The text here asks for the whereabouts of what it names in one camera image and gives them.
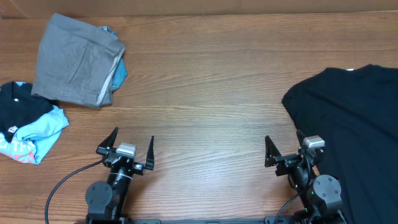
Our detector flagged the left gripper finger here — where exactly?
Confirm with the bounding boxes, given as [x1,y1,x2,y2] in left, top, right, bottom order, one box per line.
[98,127,119,149]
[145,136,154,170]

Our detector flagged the black t-shirt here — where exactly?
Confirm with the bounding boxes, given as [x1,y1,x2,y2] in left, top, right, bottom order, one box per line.
[282,64,397,223]

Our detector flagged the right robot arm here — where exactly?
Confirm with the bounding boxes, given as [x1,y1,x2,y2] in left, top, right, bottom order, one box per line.
[264,130,347,224]

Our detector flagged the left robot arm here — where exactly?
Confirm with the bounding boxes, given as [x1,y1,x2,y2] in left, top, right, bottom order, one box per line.
[85,128,155,223]

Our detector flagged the folded blue garment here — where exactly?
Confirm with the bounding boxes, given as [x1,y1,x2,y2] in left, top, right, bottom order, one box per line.
[96,27,127,92]

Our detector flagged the light blue printed t-shirt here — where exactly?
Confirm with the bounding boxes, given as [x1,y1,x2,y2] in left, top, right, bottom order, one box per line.
[0,82,70,165]

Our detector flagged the folded grey shorts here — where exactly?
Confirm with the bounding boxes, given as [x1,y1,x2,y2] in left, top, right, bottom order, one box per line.
[31,13,125,108]

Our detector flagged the folded black shirt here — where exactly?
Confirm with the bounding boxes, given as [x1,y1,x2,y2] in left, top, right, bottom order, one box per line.
[1,82,53,142]

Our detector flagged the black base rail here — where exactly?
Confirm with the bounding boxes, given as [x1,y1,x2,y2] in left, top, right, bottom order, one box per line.
[74,215,312,224]

